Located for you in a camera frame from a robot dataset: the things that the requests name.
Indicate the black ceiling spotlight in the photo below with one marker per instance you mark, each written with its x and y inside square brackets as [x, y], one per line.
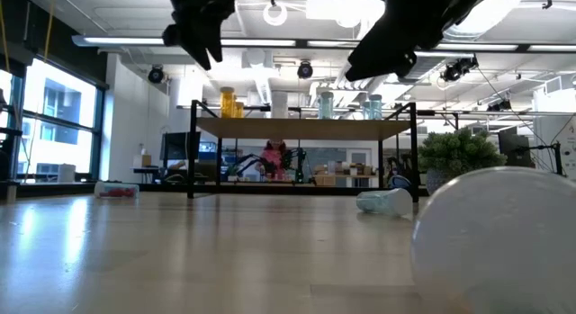
[305, 70]
[156, 74]

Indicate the black monitor on stand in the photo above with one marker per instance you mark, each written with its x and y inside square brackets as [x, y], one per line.
[513, 145]

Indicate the clear bottle with red pills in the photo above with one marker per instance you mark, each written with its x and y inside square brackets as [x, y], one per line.
[116, 191]

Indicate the wooden shelf black metal frame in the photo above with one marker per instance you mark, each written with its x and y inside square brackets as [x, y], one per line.
[292, 128]

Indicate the black aluminium table frame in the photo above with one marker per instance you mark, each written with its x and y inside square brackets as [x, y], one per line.
[157, 187]

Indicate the large glass window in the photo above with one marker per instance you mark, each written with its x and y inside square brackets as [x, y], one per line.
[58, 120]

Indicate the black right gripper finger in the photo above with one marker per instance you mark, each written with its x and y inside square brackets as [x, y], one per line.
[366, 57]
[389, 62]

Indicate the person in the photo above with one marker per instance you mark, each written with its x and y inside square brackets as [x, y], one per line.
[274, 158]

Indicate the long ceiling light strip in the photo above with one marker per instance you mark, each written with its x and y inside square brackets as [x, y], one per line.
[552, 47]
[333, 43]
[490, 47]
[126, 41]

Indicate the black background robot arm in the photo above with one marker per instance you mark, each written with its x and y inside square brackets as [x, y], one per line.
[249, 163]
[298, 163]

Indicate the blue white round object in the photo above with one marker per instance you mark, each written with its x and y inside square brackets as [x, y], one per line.
[398, 182]

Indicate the black ceiling camera rig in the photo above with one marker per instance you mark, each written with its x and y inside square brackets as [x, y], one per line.
[459, 69]

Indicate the orange pill bottle white cap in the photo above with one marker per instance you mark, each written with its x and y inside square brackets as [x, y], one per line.
[227, 104]
[239, 110]

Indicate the cardboard box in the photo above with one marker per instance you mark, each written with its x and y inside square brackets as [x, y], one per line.
[143, 160]

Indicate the white bin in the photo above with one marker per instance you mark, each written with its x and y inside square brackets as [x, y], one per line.
[67, 172]

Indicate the wooden background workbench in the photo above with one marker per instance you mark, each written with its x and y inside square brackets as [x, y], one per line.
[342, 176]

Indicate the black computer monitor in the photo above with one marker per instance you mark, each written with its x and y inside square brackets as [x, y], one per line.
[180, 145]

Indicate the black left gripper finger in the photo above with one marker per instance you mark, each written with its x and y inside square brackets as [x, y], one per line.
[198, 46]
[213, 39]

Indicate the clear pill bottle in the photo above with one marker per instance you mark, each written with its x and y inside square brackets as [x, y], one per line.
[495, 242]
[279, 106]

